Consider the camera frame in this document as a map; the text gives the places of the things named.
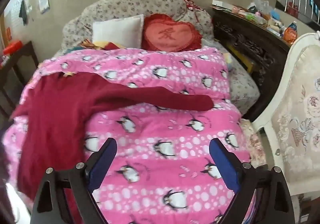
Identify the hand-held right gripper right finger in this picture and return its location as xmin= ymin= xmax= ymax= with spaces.
xmin=209 ymin=137 xmax=294 ymax=224

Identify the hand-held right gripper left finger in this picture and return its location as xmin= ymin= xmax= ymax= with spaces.
xmin=32 ymin=137 xmax=118 ymax=224

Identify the dark red sweater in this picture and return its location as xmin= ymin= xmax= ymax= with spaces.
xmin=11 ymin=72 xmax=214 ymax=224

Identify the floral seat cushion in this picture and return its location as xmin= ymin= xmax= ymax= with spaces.
xmin=240 ymin=118 xmax=268 ymax=167

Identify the pink penguin print blanket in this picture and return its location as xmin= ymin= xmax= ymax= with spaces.
xmin=2 ymin=46 xmax=253 ymax=224

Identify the floral bed sheet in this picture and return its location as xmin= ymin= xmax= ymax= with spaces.
xmin=226 ymin=62 xmax=261 ymax=117

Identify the white chair with floral upholstery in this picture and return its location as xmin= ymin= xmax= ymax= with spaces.
xmin=251 ymin=31 xmax=320 ymax=204

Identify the yellow board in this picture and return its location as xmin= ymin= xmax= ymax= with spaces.
xmin=229 ymin=46 xmax=253 ymax=72

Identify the dark carved wooden cabinet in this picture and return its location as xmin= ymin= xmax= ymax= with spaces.
xmin=211 ymin=6 xmax=298 ymax=84

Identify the yellow and red patterned cloth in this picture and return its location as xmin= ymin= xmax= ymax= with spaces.
xmin=80 ymin=40 xmax=125 ymax=51

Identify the dark wooden side table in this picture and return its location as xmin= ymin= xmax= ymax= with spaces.
xmin=0 ymin=41 xmax=39 ymax=114

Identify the red heart-shaped pillow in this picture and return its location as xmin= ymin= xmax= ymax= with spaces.
xmin=141 ymin=13 xmax=203 ymax=52

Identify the white pillow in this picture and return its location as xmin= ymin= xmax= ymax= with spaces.
xmin=92 ymin=14 xmax=145 ymax=48

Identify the orange snack bag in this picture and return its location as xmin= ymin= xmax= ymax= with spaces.
xmin=284 ymin=26 xmax=298 ymax=44

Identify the red box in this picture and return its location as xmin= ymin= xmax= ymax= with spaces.
xmin=3 ymin=41 xmax=23 ymax=55

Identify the flat white box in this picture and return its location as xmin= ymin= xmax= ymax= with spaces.
xmin=212 ymin=0 xmax=232 ymax=8

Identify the clear plastic bag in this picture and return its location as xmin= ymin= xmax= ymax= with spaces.
xmin=252 ymin=0 xmax=272 ymax=14

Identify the dark hanging cloth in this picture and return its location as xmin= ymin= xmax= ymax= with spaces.
xmin=19 ymin=0 xmax=28 ymax=25

